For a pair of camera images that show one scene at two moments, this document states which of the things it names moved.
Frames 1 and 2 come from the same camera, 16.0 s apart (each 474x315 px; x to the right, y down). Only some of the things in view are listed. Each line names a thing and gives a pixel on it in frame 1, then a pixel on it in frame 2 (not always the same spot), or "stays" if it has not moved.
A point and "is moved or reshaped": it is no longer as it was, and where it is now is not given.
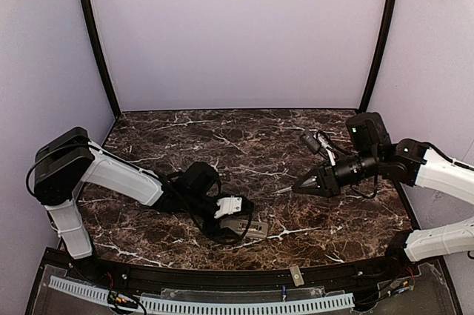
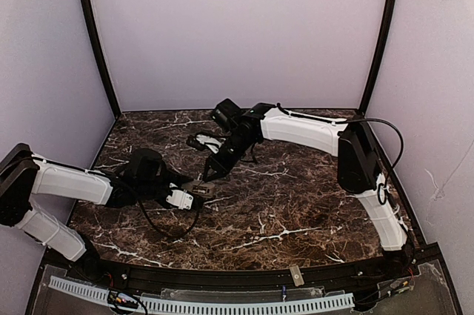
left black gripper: x=217 y=227 → x=184 y=183
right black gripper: x=327 y=180 → x=218 y=160
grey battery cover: x=298 y=278 stays
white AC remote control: x=257 y=229 is moved or reshaped
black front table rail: x=321 y=279 stays
